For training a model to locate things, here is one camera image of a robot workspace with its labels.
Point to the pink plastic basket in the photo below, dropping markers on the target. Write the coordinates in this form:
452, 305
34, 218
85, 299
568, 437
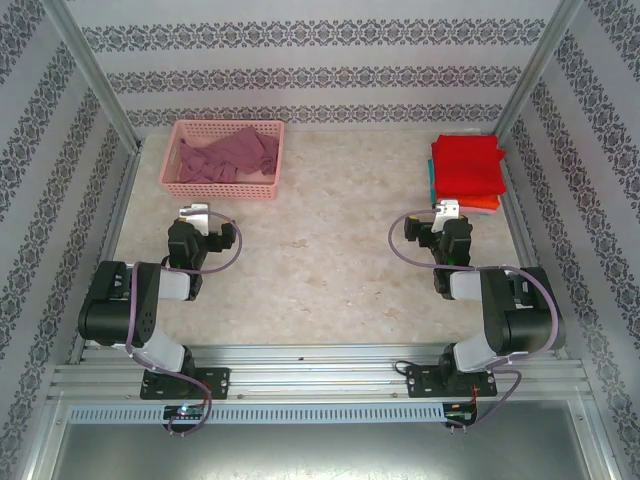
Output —
220, 192

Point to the maroon printed t-shirt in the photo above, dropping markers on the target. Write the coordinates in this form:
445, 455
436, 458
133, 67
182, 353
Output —
235, 150

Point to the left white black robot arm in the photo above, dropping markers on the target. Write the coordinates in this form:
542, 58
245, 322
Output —
115, 310

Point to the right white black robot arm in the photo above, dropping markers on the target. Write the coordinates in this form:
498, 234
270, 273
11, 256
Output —
530, 320

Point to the teal folded t-shirt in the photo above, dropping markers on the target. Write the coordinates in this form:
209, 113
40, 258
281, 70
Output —
430, 180

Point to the pink folded t-shirt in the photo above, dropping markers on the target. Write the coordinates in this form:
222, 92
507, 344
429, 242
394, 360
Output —
482, 212

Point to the orange folded t-shirt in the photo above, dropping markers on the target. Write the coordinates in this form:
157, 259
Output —
480, 202

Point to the red folded t-shirt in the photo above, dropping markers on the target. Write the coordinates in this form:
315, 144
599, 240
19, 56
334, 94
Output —
467, 165

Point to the grey metal sheet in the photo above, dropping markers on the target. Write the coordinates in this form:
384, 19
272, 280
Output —
320, 450

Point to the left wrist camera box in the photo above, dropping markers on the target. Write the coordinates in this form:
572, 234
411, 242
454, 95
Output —
197, 220

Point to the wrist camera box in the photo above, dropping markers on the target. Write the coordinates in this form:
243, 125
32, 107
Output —
446, 215
197, 220

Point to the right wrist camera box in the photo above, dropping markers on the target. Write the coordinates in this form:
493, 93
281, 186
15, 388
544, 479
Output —
446, 215

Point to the aluminium side rail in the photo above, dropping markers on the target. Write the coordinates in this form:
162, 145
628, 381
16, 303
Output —
525, 225
112, 225

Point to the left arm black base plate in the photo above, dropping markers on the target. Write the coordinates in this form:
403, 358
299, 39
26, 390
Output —
220, 382

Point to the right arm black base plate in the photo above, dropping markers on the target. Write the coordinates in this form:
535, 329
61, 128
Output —
420, 385

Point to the aluminium mounting rail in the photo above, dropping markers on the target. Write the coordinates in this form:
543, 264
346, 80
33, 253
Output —
320, 380

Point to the aluminium frame post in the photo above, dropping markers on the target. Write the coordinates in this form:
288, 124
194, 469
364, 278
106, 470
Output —
535, 75
94, 75

